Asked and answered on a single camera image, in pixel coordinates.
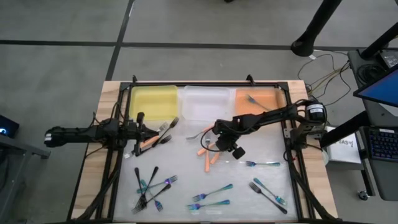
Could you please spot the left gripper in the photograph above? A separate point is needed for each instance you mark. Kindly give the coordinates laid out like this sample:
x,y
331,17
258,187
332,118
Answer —
x,y
133,132

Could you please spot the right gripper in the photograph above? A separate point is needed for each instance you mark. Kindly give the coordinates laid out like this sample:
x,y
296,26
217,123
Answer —
x,y
230,130

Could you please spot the black metal fork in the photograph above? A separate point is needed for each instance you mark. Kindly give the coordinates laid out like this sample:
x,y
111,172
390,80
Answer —
x,y
267,197
166,130
158,193
152,177
161,140
139,183

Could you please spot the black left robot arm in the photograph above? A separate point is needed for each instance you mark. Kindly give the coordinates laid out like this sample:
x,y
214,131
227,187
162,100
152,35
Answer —
x,y
77,133

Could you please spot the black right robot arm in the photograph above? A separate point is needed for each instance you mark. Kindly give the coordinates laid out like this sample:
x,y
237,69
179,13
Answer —
x,y
270,114

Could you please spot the orange plastic bin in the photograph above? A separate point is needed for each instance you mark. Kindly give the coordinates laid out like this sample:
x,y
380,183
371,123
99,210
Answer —
x,y
242,105

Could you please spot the yellow plastic bin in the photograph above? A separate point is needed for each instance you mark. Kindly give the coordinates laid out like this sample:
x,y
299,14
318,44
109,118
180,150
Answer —
x,y
152,102

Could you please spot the clear plastic bin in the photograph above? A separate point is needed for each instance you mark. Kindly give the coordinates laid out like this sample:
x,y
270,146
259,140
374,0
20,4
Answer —
x,y
205,102

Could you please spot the white labelled box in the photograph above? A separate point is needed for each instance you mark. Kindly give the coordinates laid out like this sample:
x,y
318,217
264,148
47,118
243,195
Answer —
x,y
345,152

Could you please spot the grey side table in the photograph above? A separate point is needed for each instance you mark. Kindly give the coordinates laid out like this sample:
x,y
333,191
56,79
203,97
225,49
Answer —
x,y
18,146

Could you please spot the black device with blue light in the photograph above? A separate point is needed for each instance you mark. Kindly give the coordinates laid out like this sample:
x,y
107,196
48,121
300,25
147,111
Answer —
x,y
9,126

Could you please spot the black caster wheel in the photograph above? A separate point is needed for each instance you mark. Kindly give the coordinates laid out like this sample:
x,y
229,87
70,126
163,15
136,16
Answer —
x,y
363,195

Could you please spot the black backlit keyboard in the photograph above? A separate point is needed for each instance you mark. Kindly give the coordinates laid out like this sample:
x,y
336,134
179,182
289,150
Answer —
x,y
384,144

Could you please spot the blue lit monitor screen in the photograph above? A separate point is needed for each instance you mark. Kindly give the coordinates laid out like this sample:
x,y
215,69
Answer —
x,y
382,88

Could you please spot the grey equipment cart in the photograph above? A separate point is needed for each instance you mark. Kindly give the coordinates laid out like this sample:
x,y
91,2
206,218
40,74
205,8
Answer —
x,y
385,183

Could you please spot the grey power adapter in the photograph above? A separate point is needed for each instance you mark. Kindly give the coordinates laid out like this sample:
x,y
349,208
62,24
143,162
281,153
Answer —
x,y
390,58

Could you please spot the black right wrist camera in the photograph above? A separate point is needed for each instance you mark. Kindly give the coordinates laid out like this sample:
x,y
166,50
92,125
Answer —
x,y
222,143

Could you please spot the black frame clamp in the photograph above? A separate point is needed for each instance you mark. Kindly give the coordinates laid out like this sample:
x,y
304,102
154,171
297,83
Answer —
x,y
250,79
134,79

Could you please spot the silver metal bracket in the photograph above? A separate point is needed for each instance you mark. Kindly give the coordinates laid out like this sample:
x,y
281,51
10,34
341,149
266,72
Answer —
x,y
286,133

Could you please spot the black stand post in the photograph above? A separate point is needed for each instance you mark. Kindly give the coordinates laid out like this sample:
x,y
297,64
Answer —
x,y
382,40
314,28

